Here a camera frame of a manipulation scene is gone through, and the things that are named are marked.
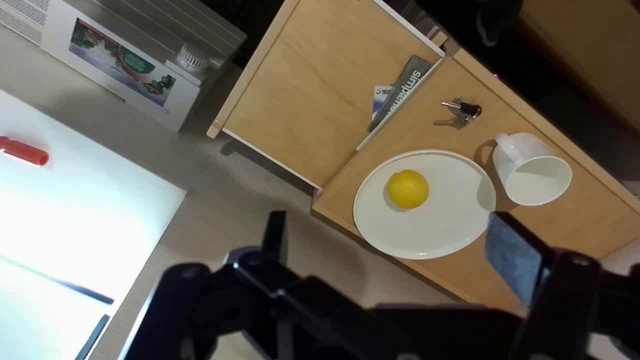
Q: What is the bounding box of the white plastic cup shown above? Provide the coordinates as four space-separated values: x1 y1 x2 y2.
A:
489 131 574 208

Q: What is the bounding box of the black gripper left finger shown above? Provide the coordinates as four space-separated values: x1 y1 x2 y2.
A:
259 208 289 260

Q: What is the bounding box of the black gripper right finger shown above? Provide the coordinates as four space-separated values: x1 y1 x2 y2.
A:
482 210 556 311

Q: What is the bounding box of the red handled screwdriver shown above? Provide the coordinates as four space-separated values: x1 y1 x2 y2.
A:
0 135 52 168

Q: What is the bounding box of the white windowsill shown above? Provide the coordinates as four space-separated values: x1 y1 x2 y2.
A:
0 88 188 360

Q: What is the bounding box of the yellow lemon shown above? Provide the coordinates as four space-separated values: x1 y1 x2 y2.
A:
384 168 431 213

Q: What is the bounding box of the white box with picture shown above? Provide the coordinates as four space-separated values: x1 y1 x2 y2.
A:
0 0 247 133

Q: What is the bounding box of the bunch of keys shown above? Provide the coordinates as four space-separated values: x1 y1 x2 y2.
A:
440 96 483 131

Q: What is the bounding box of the brown cardboard box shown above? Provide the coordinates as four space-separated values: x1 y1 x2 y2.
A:
518 0 640 137

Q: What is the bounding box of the white round plate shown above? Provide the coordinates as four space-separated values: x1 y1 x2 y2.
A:
352 148 497 262

